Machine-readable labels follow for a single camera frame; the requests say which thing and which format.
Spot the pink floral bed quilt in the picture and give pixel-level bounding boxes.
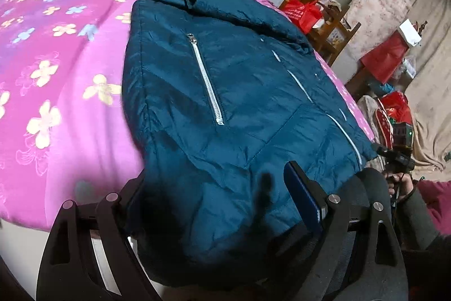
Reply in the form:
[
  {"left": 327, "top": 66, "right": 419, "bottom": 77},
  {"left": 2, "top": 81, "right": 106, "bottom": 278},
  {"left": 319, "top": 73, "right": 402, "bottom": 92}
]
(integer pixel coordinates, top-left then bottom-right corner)
[{"left": 1, "top": 0, "right": 372, "bottom": 231}]

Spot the wooden chair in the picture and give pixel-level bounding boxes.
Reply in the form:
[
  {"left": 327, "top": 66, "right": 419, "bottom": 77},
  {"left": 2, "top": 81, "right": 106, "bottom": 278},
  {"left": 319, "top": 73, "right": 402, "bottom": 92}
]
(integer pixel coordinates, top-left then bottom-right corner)
[{"left": 307, "top": 1, "right": 361, "bottom": 67}]

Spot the dark teal puffer jacket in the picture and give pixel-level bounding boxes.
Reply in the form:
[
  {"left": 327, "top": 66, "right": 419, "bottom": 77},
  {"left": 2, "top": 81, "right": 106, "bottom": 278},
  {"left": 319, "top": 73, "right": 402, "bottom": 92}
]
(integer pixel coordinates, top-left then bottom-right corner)
[{"left": 122, "top": 0, "right": 375, "bottom": 287}]

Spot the beige covered sofa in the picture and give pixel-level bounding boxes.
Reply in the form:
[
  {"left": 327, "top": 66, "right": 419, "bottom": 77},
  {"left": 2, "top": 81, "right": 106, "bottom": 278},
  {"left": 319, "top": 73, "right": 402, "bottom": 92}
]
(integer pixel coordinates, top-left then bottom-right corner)
[{"left": 332, "top": 0, "right": 450, "bottom": 172}]

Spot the person's right hand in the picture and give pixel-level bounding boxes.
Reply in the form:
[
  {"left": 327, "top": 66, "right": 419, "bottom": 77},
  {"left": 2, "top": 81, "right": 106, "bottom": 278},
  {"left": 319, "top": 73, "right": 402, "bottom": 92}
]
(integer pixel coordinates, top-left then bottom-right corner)
[{"left": 384, "top": 172, "right": 414, "bottom": 201}]

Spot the red plastic bag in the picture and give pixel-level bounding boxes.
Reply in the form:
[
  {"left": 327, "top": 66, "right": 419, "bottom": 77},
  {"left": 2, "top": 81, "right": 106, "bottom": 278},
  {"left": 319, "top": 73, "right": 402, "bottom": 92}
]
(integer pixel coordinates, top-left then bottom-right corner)
[{"left": 281, "top": 0, "right": 322, "bottom": 34}]

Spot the red gift bag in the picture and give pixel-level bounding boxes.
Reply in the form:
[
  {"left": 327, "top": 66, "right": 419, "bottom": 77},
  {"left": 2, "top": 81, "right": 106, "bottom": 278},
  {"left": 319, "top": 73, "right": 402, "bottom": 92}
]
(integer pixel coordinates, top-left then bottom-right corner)
[{"left": 360, "top": 31, "right": 409, "bottom": 84}]

